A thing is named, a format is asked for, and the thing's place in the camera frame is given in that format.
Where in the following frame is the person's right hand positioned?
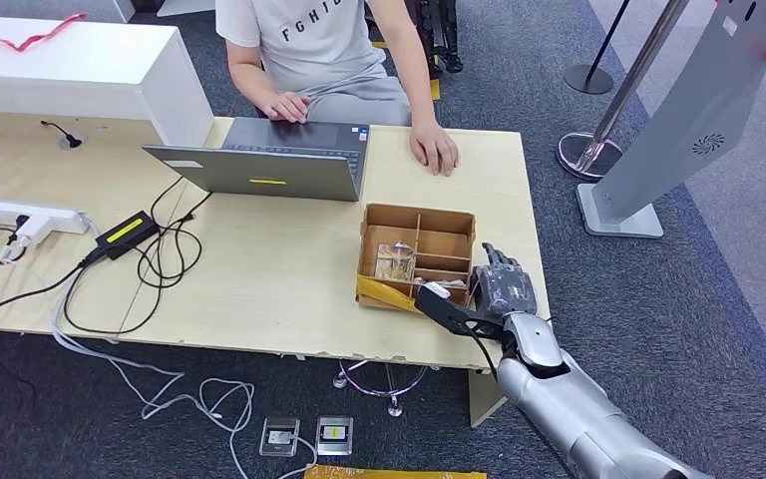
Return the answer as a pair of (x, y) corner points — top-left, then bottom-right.
(264, 91), (313, 125)

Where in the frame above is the person's left hand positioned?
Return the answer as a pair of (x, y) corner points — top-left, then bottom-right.
(409, 121), (460, 178)

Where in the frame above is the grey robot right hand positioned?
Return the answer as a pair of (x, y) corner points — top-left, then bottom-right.
(470, 241), (539, 320)

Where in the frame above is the person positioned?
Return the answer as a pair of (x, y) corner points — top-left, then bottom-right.
(213, 0), (460, 178)

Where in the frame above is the card in clear sleeve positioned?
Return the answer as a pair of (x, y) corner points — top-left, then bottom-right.
(374, 240), (417, 282)

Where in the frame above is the yellow floor tape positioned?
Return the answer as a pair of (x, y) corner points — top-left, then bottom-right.
(370, 40), (442, 102)

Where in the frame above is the grey laptop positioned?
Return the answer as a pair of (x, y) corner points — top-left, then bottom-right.
(142, 117), (371, 203)

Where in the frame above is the wooden compartment organiser box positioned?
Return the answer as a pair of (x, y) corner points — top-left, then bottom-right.
(355, 203), (478, 313)

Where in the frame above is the desk leg panel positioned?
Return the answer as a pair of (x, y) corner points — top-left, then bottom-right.
(469, 369), (510, 429)

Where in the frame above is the yellow tape strip on organiser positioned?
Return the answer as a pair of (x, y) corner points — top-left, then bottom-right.
(356, 275), (424, 313)

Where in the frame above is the chrome stool base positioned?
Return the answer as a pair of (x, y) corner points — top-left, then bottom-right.
(333, 359), (443, 420)

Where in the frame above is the black power adapter yellow label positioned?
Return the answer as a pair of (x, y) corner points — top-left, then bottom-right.
(95, 210), (161, 262)

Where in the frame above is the yellow tape roll strip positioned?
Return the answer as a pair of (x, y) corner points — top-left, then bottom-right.
(304, 464), (490, 479)

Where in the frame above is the floor socket with yellow label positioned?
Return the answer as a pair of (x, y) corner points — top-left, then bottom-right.
(315, 415), (356, 457)

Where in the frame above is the white counter box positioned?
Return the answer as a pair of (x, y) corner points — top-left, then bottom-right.
(0, 14), (215, 148)

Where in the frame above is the grey kiosk stand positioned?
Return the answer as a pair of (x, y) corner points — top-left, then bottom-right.
(575, 0), (766, 240)

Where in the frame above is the red ribbon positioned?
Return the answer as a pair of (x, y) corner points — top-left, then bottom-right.
(0, 11), (88, 53)

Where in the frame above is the white power strip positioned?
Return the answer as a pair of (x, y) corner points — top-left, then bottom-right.
(0, 200), (92, 247)

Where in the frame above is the floor socket with white plug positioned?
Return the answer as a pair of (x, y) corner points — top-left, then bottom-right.
(258, 416), (302, 459)

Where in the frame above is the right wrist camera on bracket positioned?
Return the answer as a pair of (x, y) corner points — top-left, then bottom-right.
(414, 281), (509, 342)

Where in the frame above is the chrome stanchion post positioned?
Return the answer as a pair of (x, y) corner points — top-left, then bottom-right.
(557, 0), (691, 183)

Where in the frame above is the black stanchion post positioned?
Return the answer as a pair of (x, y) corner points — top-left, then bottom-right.
(563, 0), (632, 96)

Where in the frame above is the black looped adapter cable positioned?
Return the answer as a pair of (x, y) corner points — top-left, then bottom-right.
(62, 175), (213, 336)

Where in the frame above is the desk grommet with black cable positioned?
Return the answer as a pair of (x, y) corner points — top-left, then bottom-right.
(41, 120), (87, 151)

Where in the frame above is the white cable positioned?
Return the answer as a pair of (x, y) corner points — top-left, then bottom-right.
(49, 218), (320, 479)

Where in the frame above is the black mains cable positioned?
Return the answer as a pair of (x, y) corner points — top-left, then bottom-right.
(0, 251), (104, 321)

